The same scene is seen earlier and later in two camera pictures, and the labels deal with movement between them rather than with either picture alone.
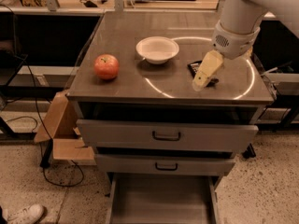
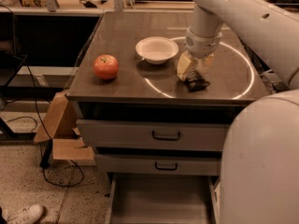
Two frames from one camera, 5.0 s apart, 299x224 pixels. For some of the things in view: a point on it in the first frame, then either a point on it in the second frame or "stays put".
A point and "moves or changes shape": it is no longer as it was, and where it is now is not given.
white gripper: (235, 44) → (202, 47)
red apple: (106, 66) stays put
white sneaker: (30, 215) stays put
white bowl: (158, 49) stays put
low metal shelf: (45, 77) stays put
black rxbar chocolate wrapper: (193, 67) moves or changes shape
